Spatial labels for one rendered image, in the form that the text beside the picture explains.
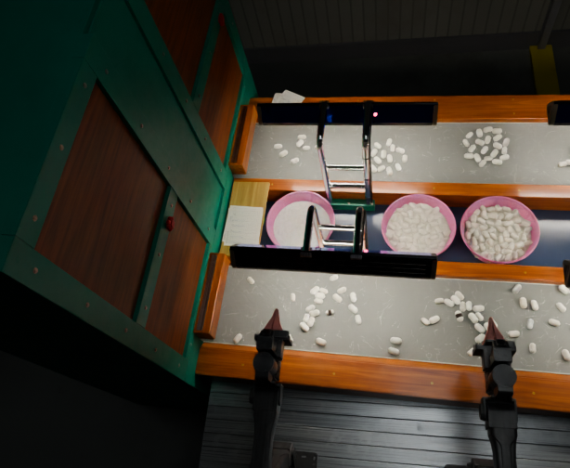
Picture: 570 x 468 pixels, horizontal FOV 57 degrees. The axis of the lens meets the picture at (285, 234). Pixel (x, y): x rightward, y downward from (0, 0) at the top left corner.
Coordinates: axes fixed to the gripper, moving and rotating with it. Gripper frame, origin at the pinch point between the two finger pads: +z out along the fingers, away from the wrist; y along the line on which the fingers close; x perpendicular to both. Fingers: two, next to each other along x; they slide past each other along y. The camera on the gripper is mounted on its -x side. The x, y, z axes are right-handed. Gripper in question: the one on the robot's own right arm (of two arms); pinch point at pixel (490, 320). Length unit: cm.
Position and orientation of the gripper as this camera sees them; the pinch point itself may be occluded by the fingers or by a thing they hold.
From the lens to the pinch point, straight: 157.2
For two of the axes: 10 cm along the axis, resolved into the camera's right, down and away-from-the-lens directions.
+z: 0.9, -8.8, 4.7
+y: -9.8, -0.1, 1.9
